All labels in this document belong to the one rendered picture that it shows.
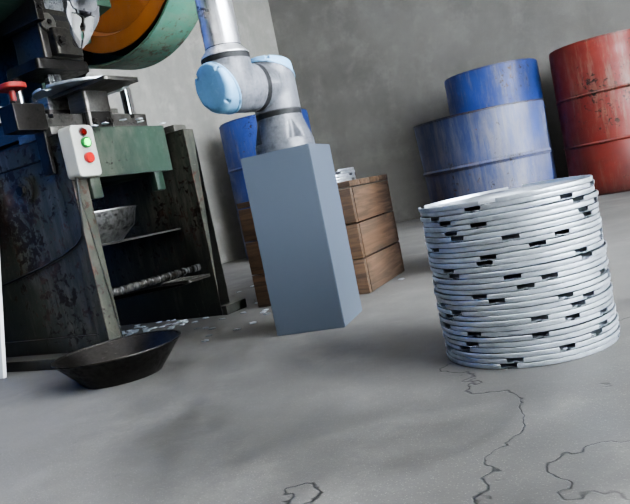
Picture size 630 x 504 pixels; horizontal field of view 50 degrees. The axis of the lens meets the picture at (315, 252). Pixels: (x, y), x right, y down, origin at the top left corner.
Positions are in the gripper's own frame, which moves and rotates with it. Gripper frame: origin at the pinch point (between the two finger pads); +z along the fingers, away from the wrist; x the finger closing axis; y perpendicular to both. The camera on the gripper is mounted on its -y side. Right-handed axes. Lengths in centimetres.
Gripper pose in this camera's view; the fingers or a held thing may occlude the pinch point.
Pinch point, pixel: (81, 43)
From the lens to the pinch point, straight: 209.6
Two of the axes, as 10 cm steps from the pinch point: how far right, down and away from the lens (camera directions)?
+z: -0.8, 9.9, 1.5
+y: -5.5, -1.7, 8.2
